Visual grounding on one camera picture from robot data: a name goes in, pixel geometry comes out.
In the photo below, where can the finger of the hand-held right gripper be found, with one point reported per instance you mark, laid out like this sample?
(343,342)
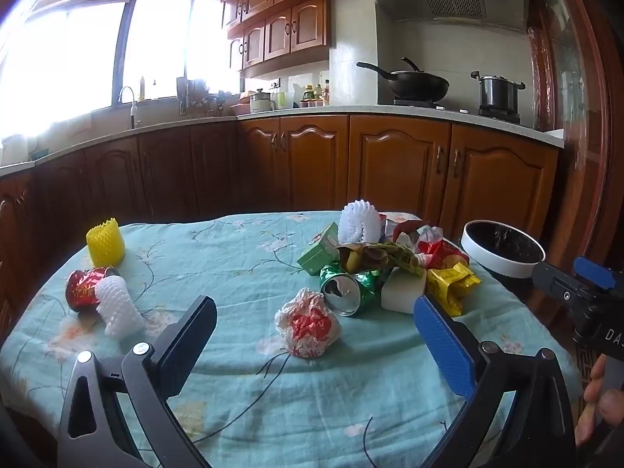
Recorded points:
(594,273)
(555,280)

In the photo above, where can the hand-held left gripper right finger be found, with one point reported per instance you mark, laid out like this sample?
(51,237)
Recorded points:
(446,346)

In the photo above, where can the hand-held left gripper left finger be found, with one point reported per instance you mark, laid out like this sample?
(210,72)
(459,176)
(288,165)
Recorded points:
(187,348)

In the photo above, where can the white round trash bin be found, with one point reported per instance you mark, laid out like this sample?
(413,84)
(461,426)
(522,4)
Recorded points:
(492,261)

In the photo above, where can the green paper box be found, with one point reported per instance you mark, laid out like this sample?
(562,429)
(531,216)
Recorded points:
(317,255)

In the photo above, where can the person's right hand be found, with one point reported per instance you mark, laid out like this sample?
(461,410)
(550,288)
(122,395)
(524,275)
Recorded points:
(597,409)

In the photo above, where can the yellow snack packet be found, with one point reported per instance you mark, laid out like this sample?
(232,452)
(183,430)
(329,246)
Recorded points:
(451,285)

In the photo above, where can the white foam block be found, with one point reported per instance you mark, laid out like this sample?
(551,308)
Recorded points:
(400,295)

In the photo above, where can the teal floral tablecloth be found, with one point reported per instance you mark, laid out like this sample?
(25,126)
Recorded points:
(253,380)

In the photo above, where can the small white foam fruit net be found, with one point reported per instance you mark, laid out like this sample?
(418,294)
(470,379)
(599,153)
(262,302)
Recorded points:
(118,307)

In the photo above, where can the red orange snack packet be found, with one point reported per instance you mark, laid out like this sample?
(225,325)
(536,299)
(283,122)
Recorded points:
(441,251)

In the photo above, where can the green yellow crumpled wrapper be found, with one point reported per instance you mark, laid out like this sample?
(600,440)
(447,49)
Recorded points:
(390,258)

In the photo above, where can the crushed green can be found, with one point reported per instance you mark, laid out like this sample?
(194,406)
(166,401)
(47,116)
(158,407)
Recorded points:
(348,290)

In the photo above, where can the crushed red can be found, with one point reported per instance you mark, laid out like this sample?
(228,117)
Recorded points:
(83,288)

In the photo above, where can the crumpled red white wrapper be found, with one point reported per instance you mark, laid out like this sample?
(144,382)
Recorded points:
(307,326)

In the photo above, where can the white red carton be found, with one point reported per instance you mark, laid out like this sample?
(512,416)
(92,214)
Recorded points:
(407,222)

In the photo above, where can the yellow foam fruit net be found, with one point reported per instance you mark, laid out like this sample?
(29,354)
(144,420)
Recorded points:
(105,243)

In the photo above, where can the large white foam fruit net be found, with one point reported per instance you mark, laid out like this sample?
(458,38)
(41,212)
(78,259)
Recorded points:
(360,222)

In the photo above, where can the wooden glass door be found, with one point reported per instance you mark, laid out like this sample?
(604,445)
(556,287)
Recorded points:
(580,107)

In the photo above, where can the gas stove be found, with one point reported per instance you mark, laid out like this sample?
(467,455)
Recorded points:
(458,107)

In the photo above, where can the steel cooking pot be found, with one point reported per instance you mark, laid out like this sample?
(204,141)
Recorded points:
(497,90)

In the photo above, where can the wooden base cabinets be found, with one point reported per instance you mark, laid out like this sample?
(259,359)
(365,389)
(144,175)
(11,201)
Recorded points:
(302,161)

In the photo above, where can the black wok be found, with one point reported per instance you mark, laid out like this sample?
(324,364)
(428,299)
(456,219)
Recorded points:
(419,85)

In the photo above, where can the kitchen faucet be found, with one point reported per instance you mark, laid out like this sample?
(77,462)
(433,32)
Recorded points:
(131,107)

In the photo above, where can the white electric cooker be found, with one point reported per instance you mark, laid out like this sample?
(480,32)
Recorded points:
(263,102)

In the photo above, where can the speckled kitchen countertop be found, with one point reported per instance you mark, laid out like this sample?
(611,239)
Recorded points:
(341,109)

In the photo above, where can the condiment bottle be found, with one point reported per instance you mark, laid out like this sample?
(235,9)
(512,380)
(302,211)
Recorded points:
(326,92)
(308,97)
(319,96)

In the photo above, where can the kitchen window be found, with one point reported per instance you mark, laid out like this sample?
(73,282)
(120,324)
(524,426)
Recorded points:
(97,58)

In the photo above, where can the wooden wall cabinets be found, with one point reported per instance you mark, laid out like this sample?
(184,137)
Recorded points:
(292,19)

